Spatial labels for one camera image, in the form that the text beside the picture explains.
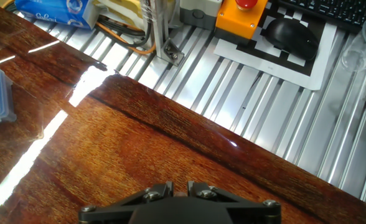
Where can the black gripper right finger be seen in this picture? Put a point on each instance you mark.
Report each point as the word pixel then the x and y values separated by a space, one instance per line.
pixel 254 214

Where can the orange emergency stop box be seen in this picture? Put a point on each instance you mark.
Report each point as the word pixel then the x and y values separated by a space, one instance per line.
pixel 239 21

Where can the grey button box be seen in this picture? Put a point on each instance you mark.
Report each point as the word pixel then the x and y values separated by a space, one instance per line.
pixel 198 15

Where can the blue plastic package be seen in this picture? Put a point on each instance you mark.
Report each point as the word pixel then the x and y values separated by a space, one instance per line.
pixel 52 11

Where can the black computer mouse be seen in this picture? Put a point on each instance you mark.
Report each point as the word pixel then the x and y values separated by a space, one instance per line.
pixel 292 37

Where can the metal frame beam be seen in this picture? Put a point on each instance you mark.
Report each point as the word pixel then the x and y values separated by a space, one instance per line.
pixel 161 31

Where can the glossy wood grain board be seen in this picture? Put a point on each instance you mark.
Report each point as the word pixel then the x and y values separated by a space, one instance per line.
pixel 124 149

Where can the yellow paper package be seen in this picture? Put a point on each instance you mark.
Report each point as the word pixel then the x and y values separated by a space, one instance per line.
pixel 124 11

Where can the clear plastic cup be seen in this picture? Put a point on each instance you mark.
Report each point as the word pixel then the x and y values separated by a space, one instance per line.
pixel 357 53

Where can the black keyboard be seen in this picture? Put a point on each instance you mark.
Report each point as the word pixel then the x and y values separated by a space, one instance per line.
pixel 335 11

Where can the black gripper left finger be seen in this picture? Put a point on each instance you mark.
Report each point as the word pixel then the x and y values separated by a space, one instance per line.
pixel 111 214

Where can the checkerboard calibration sheet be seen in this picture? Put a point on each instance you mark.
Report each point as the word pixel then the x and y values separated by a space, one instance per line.
pixel 282 70

